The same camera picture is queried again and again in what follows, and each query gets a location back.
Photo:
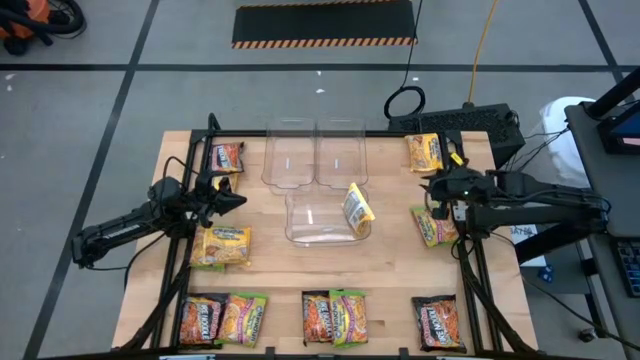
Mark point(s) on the black keyboard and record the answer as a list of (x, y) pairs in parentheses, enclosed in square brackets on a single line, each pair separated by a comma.
[(630, 267)]

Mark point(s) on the wide clear plastic bin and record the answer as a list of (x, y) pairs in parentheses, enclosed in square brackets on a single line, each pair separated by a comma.
[(310, 230)]

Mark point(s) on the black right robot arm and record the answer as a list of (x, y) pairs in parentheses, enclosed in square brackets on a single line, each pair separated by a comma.
[(525, 216)]

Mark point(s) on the white plastic bag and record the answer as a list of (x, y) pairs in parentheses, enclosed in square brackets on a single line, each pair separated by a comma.
[(565, 145)]

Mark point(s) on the black aluminium table frame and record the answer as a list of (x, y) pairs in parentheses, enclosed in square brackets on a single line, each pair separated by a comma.
[(390, 134)]

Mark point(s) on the grey desk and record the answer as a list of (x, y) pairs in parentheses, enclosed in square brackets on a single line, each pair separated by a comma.
[(615, 190)]

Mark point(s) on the black monitor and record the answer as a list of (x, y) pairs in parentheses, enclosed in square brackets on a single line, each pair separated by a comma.
[(625, 130)]

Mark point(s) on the yellow Creamy Chicken ramen packet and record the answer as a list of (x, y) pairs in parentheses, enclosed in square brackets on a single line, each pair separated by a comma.
[(229, 182), (357, 207), (222, 245), (424, 152)]

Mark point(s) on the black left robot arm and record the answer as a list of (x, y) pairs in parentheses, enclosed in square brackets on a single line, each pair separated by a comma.
[(120, 229)]

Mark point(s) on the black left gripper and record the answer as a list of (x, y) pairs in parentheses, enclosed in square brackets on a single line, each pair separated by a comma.
[(204, 200)]

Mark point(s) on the small blue box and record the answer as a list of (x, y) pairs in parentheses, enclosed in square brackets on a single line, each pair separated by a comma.
[(546, 274)]

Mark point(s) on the black hazard-striped floor mat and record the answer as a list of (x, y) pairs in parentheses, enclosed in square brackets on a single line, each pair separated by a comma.
[(325, 22)]

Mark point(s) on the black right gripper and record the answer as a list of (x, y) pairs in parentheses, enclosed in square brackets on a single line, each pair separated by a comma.
[(465, 185)]

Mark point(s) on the black caster wheel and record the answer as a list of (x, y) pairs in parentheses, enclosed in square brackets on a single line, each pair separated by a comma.
[(586, 335)]

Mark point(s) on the white paper sheet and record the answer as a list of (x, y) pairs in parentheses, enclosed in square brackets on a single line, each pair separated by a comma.
[(525, 234)]

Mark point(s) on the orange shop vacuum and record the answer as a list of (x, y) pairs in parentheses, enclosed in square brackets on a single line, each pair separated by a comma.
[(35, 10)]

